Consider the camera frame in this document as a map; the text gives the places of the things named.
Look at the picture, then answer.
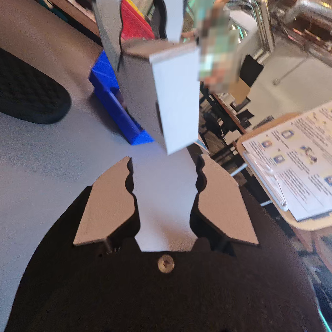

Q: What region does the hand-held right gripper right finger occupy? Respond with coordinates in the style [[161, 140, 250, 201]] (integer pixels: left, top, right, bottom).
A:
[[191, 154, 259, 245]]

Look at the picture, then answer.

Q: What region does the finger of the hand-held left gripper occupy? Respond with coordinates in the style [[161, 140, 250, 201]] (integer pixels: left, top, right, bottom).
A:
[[153, 0, 185, 43], [93, 0, 123, 72]]

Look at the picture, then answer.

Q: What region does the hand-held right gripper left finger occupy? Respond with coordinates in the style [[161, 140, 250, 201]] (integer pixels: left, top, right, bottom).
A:
[[73, 156, 138, 252]]

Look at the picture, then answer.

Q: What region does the blue plastic bin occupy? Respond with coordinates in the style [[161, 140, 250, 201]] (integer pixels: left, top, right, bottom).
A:
[[89, 50, 155, 146]]

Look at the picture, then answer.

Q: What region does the white cardboard box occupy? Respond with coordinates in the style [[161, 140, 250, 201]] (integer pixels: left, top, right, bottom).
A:
[[118, 39, 201, 155]]

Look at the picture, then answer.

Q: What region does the red plastic bin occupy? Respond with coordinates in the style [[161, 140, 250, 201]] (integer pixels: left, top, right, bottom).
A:
[[121, 0, 155, 41]]

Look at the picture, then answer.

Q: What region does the black office chair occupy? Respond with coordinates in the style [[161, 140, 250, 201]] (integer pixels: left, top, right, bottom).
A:
[[199, 88, 251, 147]]

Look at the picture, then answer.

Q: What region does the printed instruction sheet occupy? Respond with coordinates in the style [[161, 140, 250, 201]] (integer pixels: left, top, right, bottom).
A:
[[242, 102, 332, 222]]

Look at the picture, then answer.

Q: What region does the brown cardboard piece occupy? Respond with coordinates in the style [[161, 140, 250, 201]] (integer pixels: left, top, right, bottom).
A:
[[228, 54, 265, 103]]

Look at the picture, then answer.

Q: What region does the black mesh pad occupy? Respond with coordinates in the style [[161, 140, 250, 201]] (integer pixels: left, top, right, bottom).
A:
[[0, 48, 72, 124]]

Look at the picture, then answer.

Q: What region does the silver ventilation duct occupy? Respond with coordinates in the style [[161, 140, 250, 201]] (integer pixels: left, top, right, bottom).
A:
[[272, 0, 332, 27]]

